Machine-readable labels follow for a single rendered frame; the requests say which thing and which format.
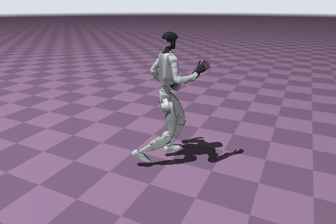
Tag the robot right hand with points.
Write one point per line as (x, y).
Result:
(201, 67)

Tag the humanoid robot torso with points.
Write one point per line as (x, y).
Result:
(165, 77)

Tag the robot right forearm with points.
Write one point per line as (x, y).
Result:
(186, 79)

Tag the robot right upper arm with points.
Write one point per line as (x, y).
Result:
(173, 62)

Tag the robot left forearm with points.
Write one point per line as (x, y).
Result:
(157, 77)

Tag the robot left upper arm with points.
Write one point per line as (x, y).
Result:
(153, 69)

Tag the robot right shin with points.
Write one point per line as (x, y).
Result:
(156, 143)

